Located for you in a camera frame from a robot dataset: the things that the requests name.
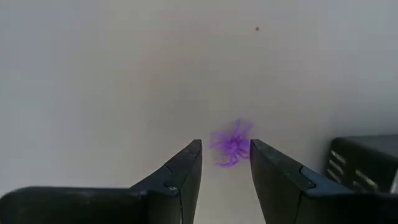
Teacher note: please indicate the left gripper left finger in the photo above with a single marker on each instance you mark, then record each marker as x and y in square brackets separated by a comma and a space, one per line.
[174, 193]

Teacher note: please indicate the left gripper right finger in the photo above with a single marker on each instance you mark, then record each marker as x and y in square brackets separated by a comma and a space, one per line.
[280, 193]

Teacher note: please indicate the purple toy spider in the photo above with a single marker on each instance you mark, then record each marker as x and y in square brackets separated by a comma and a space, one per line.
[233, 146]

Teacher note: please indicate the black slotted plastic basket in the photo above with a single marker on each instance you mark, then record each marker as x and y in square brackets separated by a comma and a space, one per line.
[373, 146]

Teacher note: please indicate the grey table mat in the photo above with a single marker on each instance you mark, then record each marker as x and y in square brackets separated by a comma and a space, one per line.
[124, 93]

